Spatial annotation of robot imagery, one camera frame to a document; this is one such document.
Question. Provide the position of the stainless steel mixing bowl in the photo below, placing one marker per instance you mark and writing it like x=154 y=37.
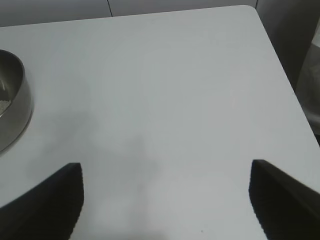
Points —
x=22 y=112

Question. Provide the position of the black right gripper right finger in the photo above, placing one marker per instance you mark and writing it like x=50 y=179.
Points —
x=287 y=207

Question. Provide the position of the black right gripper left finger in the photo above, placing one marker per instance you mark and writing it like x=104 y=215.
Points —
x=42 y=207

